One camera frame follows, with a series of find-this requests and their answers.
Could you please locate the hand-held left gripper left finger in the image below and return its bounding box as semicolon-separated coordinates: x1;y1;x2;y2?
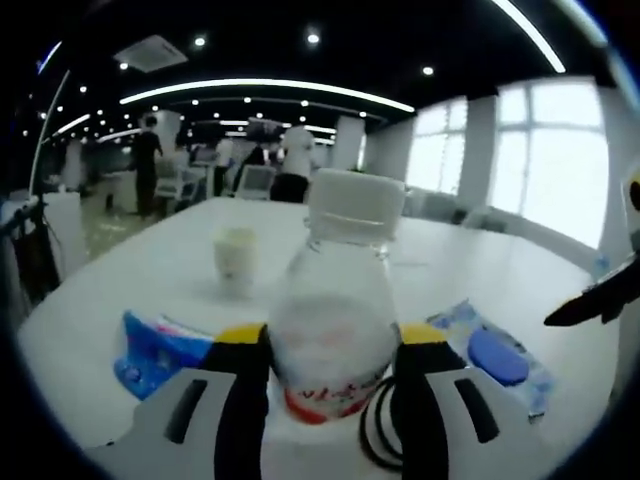
87;323;274;480

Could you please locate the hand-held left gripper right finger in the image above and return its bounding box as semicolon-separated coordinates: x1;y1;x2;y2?
394;322;536;480

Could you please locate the black cable item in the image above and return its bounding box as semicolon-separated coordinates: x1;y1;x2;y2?
358;377;407;472

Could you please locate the wet wipes pack blue lid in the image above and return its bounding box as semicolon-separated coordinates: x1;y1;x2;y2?
424;298;556;424

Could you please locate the blue tissue packet item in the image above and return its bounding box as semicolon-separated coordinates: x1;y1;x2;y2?
113;309;217;401

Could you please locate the clear water bottle item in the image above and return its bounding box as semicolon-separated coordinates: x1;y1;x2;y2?
269;168;406;426

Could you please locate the white paper cup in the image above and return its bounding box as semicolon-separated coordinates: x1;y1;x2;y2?
212;227;261;297

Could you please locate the white tabletop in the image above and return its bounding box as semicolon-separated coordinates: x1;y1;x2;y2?
17;197;621;480

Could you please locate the large bright window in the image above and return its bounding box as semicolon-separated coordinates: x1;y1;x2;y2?
492;79;610;250

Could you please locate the window with blinds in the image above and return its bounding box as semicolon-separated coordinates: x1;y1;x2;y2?
404;97;469;197

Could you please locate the white office chair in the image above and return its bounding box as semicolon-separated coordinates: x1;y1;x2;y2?
238;167;277;201

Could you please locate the black stand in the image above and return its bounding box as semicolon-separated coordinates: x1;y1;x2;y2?
0;194;62;304

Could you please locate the curved ceiling light strip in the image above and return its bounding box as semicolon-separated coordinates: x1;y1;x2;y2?
119;78;416;114

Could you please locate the ceiling air conditioner vent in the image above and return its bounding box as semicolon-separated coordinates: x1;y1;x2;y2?
113;39;189;72

